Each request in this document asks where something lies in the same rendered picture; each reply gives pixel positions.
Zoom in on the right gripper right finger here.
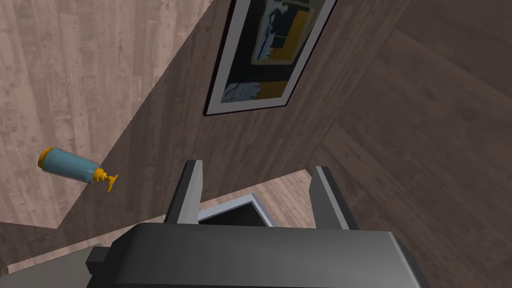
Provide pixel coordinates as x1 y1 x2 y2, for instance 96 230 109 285
307 165 360 231

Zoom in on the black book with pale edge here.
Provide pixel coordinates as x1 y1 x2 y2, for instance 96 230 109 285
197 193 276 228

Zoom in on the framed abstract wall picture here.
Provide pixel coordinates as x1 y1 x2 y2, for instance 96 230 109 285
202 0 339 117

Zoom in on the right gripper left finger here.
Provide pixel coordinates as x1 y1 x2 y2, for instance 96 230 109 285
163 159 204 225

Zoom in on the blue pump bottle yellow cap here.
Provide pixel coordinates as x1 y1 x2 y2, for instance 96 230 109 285
37 147 119 193

